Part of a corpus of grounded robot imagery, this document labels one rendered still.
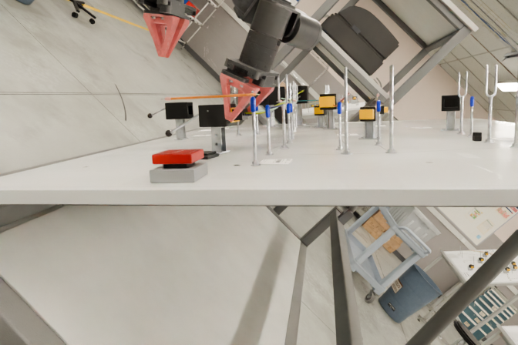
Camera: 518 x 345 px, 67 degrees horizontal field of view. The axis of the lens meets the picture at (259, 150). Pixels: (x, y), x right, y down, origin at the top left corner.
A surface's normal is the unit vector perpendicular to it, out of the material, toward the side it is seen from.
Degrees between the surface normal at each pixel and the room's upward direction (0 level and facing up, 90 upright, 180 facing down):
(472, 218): 88
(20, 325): 0
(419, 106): 90
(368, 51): 90
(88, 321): 0
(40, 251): 0
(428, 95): 90
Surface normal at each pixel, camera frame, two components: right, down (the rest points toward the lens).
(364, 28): -0.14, 0.15
